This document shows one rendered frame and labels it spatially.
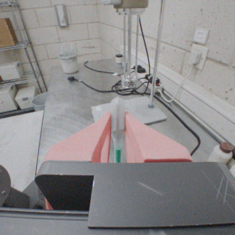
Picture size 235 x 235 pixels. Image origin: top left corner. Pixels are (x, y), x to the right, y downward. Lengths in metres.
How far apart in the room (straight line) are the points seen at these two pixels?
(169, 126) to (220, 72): 0.26
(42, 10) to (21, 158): 2.18
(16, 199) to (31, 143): 0.37
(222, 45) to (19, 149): 0.80
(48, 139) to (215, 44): 0.71
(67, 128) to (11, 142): 0.22
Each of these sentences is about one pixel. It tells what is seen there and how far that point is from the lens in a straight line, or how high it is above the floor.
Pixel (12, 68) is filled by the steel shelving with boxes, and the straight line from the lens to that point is 2.39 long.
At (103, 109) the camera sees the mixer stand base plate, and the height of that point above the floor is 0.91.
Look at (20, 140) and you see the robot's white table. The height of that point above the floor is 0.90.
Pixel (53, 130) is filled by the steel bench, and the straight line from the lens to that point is 0.63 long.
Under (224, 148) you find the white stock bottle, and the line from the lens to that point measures 0.48.
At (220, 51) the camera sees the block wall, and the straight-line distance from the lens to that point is 0.64.
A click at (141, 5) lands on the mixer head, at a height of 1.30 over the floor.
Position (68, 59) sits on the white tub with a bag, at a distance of 1.13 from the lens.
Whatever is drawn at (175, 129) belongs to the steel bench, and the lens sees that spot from 0.61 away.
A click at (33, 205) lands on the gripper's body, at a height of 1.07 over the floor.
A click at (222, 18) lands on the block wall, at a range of 0.65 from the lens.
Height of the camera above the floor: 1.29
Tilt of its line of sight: 38 degrees down
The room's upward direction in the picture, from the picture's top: 2 degrees counter-clockwise
